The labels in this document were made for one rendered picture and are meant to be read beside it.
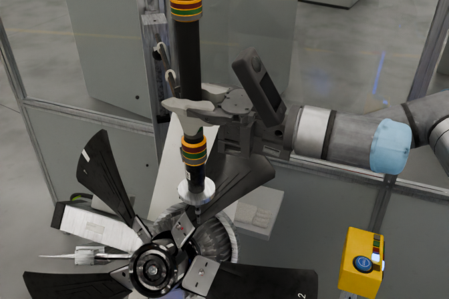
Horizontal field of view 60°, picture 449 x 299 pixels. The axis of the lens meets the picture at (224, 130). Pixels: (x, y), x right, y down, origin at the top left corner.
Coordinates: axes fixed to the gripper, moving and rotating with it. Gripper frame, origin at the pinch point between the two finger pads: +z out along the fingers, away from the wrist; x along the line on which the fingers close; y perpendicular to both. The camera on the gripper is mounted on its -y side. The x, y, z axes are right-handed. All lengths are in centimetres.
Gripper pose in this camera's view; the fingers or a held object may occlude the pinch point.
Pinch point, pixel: (175, 93)
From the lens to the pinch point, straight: 63.5
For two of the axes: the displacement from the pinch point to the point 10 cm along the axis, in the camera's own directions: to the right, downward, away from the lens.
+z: -9.4, -2.0, 2.8
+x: 3.5, -5.5, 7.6
